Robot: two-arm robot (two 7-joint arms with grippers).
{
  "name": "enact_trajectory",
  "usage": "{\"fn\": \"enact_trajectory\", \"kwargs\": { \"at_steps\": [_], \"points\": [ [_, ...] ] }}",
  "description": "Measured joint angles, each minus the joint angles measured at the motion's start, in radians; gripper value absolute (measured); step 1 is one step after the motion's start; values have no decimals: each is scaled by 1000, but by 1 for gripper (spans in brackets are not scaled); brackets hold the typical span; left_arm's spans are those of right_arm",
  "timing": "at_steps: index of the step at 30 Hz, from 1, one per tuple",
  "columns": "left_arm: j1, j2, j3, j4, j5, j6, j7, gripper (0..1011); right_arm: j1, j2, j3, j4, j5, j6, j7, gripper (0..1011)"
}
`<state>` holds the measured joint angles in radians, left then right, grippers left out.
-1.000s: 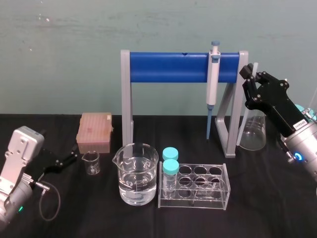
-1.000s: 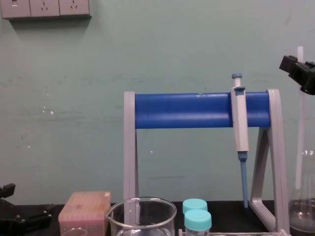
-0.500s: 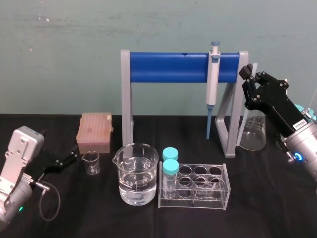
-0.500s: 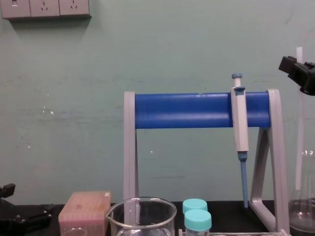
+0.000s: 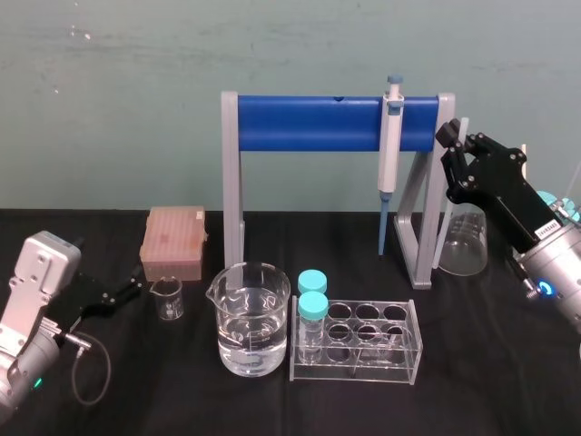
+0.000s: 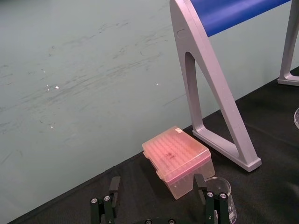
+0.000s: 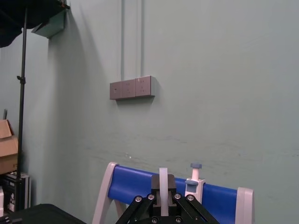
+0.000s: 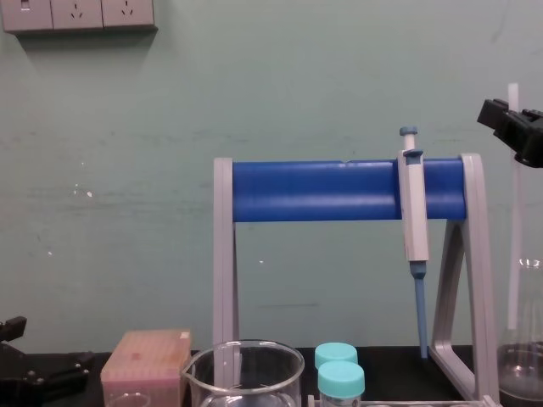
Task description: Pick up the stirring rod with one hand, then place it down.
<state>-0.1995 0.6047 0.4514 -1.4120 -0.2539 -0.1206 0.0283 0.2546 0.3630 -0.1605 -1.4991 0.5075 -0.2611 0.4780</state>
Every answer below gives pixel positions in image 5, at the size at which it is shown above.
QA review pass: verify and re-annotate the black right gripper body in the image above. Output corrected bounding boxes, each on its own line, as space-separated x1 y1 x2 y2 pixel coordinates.
447 143 568 253

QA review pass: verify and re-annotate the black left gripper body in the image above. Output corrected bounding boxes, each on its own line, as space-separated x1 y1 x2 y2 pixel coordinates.
46 272 115 336

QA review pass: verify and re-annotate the small glass beaker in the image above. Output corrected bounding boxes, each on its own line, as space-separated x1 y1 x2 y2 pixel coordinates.
148 277 185 322

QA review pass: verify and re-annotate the white and blue pipette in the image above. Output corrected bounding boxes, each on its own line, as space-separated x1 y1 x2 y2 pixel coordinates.
377 74 407 262

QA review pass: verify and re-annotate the pink pipette tip box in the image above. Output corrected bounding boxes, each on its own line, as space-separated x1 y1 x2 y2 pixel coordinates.
139 206 210 283

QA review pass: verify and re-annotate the clear glass flask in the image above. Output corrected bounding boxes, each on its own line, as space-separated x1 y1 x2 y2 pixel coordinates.
437 210 489 276

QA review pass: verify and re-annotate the black table cloth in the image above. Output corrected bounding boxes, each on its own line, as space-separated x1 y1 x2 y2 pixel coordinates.
0 207 581 436

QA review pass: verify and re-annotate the large glass beaker with water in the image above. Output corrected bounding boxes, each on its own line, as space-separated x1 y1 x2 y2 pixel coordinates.
204 261 292 378

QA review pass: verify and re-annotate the blue and grey pipette stand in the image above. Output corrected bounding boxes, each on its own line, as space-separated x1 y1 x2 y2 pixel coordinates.
221 90 457 291

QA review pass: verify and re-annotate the teal capped sample tube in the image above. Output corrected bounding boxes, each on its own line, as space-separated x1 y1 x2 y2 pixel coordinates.
296 291 330 365
297 268 330 302

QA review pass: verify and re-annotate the clear acrylic tube rack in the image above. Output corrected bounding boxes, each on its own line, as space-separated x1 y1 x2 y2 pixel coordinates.
289 294 425 387

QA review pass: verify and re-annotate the thin dark left wrist cable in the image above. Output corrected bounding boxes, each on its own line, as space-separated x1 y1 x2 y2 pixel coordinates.
58 332 113 407

